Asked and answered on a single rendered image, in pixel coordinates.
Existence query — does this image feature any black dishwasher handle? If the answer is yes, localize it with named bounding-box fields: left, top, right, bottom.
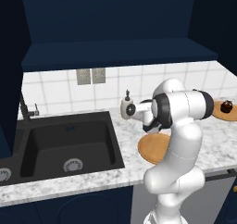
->
left=205, top=168, right=237, bottom=182

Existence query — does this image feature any dark blue wall cabinet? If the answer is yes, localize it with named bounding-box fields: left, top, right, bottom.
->
left=187, top=0, right=237, bottom=68

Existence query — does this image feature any grey dishwasher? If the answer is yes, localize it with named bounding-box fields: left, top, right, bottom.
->
left=131, top=168, right=237, bottom=224

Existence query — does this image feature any black kitchen sink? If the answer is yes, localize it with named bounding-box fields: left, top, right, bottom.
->
left=0, top=110, right=126, bottom=187

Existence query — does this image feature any black sink faucet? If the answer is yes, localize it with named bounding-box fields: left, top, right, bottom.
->
left=19, top=92, right=41, bottom=124

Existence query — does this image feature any chocolate cupcake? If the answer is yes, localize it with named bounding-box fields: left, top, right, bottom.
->
left=219, top=99, right=233, bottom=114

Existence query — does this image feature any cream soap dispenser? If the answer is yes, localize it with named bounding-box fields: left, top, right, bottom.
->
left=119, top=89, right=137, bottom=121

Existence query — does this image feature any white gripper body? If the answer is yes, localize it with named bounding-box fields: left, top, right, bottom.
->
left=142, top=117, right=163, bottom=135

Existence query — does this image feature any dark blue sink base cabinet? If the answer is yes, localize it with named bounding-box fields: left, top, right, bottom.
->
left=0, top=185, right=134, bottom=224

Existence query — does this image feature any grey wall outlet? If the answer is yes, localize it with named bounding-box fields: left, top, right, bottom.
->
left=76, top=68, right=92, bottom=86
left=92, top=67, right=106, bottom=85

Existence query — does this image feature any dark blue tall cabinet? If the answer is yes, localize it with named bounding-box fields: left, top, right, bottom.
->
left=0, top=0, right=32, bottom=159

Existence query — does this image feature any round wooden cutting board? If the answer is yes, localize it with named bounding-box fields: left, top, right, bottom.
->
left=137, top=132, right=172, bottom=166

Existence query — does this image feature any round wooden plate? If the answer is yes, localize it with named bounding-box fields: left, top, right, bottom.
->
left=212, top=100, right=237, bottom=122

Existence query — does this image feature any dark blue upper cabinet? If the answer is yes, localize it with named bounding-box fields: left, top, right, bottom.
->
left=20, top=0, right=219, bottom=73

